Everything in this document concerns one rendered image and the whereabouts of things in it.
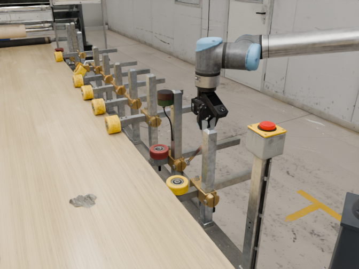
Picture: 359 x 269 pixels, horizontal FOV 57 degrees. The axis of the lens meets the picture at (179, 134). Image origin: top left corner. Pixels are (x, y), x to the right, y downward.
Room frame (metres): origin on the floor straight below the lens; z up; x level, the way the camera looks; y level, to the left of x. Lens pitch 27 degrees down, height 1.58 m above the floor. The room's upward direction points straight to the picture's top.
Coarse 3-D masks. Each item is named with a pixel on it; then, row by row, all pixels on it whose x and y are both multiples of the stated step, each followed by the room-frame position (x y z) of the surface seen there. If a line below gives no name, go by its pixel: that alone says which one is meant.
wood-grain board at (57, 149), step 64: (0, 64) 2.62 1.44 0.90; (64, 64) 2.62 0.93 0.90; (0, 128) 1.42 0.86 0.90; (64, 128) 1.42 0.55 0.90; (0, 192) 0.91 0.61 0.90; (64, 192) 0.91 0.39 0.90; (128, 192) 0.91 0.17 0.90; (0, 256) 0.63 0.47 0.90; (64, 256) 0.63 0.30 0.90; (128, 256) 0.63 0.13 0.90; (192, 256) 0.63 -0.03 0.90
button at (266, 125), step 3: (261, 123) 0.75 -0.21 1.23; (264, 123) 0.75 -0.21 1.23; (267, 123) 0.75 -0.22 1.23; (270, 123) 0.75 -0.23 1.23; (273, 123) 0.75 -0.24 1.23; (261, 126) 0.74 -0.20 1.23; (264, 126) 0.74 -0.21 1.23; (267, 126) 0.73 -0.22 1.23; (270, 126) 0.73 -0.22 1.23; (273, 126) 0.74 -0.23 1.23; (264, 129) 0.73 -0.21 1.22; (267, 129) 0.73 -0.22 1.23; (270, 129) 0.73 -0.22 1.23; (273, 129) 0.74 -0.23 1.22
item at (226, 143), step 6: (228, 138) 1.39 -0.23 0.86; (234, 138) 1.39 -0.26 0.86; (216, 144) 1.33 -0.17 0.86; (222, 144) 1.34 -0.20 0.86; (228, 144) 1.36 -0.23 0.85; (234, 144) 1.37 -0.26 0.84; (186, 150) 1.28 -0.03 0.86; (192, 150) 1.28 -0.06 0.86; (216, 150) 1.33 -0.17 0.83; (186, 156) 1.26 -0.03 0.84; (156, 162) 1.19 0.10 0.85; (162, 162) 1.20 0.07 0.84; (168, 162) 1.22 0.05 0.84
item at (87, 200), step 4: (80, 196) 0.87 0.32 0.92; (84, 196) 0.88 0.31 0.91; (88, 196) 0.88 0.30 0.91; (92, 196) 0.88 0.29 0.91; (96, 196) 0.89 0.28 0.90; (72, 200) 0.85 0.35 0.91; (76, 200) 0.86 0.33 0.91; (80, 200) 0.86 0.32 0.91; (84, 200) 0.85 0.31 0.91; (88, 200) 0.85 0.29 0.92; (92, 200) 0.86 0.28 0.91; (76, 204) 0.84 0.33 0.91; (80, 204) 0.84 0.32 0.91; (84, 204) 0.84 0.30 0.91; (88, 204) 0.84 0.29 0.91; (92, 204) 0.84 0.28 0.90
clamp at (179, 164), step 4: (168, 156) 1.22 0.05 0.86; (172, 160) 1.18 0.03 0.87; (176, 160) 1.18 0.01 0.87; (180, 160) 1.18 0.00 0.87; (168, 164) 1.22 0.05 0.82; (172, 164) 1.18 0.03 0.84; (176, 164) 1.16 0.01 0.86; (180, 164) 1.16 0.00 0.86; (184, 164) 1.17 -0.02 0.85; (172, 168) 1.18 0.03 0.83; (176, 168) 1.15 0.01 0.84; (180, 168) 1.16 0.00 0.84; (184, 168) 1.17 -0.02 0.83
